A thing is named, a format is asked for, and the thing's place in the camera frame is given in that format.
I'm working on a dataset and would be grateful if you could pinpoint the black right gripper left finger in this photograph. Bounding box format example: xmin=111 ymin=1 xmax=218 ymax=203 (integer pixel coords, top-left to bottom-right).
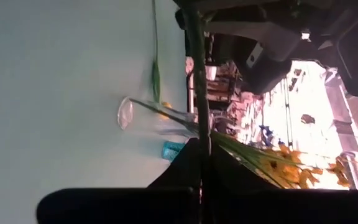
xmin=147 ymin=138 xmax=203 ymax=189

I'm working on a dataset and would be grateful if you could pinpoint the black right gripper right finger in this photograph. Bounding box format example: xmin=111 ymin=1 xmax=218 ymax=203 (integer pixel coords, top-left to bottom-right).
xmin=209 ymin=143 xmax=280 ymax=189

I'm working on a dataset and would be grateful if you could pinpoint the yellow flower bunch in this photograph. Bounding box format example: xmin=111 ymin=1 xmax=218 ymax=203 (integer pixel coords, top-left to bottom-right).
xmin=128 ymin=98 xmax=352 ymax=191

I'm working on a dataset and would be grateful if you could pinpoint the yellow rose stem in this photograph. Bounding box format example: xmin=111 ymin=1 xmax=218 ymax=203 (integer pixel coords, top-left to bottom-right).
xmin=150 ymin=0 xmax=173 ymax=121

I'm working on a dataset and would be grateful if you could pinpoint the blue glass vase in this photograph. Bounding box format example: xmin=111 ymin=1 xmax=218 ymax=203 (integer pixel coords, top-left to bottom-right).
xmin=161 ymin=140 xmax=186 ymax=162

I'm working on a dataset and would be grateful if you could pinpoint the clear glass vase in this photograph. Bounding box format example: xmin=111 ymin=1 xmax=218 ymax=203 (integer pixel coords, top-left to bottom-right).
xmin=117 ymin=95 xmax=213 ymax=141

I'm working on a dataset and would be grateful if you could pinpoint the green table mat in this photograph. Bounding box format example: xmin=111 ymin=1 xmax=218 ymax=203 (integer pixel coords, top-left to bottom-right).
xmin=0 ymin=0 xmax=188 ymax=224

